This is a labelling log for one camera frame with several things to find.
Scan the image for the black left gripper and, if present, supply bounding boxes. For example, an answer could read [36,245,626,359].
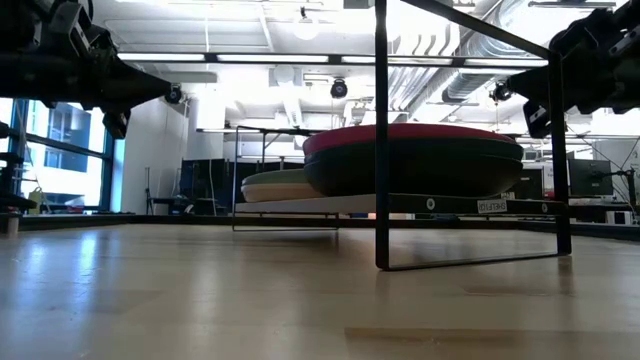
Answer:
[19,0,172,141]

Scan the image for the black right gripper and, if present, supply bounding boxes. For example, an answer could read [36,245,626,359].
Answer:
[506,0,640,140]

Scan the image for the pink plate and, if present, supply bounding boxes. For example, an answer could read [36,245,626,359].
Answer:
[302,123,519,156]

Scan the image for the black plate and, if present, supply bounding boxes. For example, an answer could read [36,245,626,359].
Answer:
[303,154,524,198]

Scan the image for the light teal plate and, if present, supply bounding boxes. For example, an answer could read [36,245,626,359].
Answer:
[241,168,309,188]

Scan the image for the cream plate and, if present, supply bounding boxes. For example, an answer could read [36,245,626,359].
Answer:
[240,181,326,204]

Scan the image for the wooden shelf with black legs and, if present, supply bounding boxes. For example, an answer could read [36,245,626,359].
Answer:
[232,0,573,272]

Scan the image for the dark background monitor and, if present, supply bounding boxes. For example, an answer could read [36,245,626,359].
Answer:
[567,158,615,197]

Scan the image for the long ceiling light strip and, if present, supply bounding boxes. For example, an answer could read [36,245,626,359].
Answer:
[116,51,550,69]

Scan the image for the yellow bag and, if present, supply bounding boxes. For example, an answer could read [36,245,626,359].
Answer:
[27,187,47,214]

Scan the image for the silver ceiling air duct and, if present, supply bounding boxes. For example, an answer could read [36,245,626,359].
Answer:
[387,0,556,114]

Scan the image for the black metal table frame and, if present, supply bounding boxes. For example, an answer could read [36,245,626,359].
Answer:
[0,212,640,244]

